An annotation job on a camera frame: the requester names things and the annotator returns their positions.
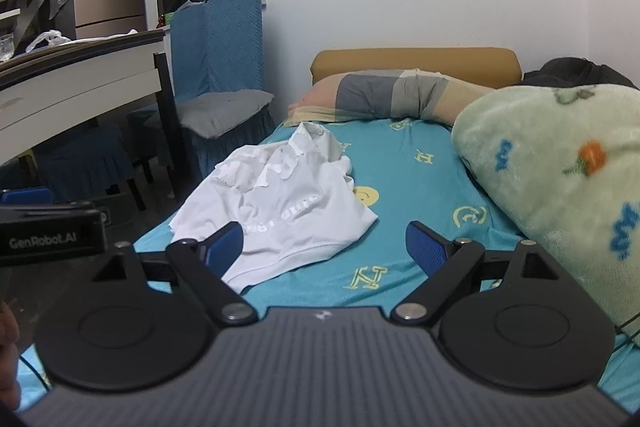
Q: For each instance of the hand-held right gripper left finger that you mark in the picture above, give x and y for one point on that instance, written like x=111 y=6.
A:
x=227 y=247

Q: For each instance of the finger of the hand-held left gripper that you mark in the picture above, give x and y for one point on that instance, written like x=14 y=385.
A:
x=27 y=198

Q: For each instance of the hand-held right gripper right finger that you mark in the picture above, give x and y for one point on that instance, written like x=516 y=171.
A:
x=425 y=249

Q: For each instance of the white printed t-shirt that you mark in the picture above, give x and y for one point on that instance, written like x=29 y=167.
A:
x=300 y=202

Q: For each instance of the person's left hand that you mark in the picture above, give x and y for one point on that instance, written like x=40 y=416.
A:
x=9 y=357

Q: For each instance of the teal printed bed sheet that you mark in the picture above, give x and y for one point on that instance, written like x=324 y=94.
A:
x=425 y=187

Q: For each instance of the chair with dark blue cover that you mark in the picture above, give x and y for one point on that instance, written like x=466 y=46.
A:
x=80 y=157

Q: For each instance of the white table with black legs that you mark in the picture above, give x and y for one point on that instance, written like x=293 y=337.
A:
x=75 y=82

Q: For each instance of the grey seat cushion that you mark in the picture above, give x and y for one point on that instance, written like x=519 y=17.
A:
x=225 y=112

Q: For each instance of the green printed fleece blanket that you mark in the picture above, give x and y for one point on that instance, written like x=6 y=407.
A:
x=550 y=187

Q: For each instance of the clear glass cup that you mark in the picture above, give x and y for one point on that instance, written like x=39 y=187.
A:
x=6 y=48

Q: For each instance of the white plastic bag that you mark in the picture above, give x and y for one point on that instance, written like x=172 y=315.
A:
x=47 y=41

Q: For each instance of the grey and beige patchwork pillow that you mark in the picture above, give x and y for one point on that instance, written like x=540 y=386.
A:
x=370 y=94

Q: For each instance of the black clothing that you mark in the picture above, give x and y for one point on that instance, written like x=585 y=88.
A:
x=575 y=72

